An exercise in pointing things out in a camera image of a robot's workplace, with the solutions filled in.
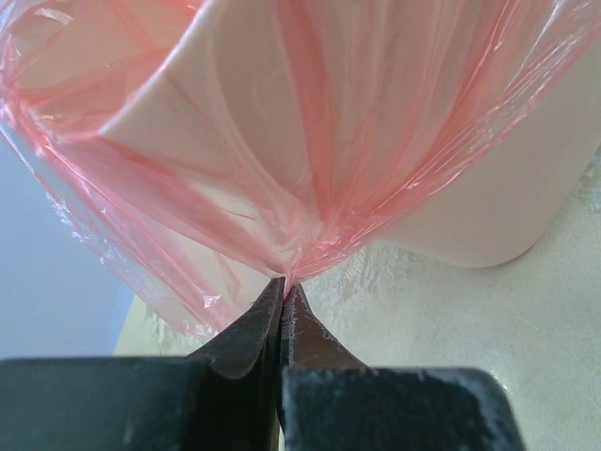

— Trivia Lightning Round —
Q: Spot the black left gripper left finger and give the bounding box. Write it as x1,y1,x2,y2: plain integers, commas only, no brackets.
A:
1,278,285,450

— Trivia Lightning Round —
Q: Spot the cream plastic trash bin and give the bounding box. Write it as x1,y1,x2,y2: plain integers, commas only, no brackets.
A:
96,0,601,270

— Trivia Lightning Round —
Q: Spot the red plastic trash bag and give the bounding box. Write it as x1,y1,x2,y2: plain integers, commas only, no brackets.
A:
1,1,600,336

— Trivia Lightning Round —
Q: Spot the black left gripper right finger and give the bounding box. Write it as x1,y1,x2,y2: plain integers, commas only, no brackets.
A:
279,285,526,450

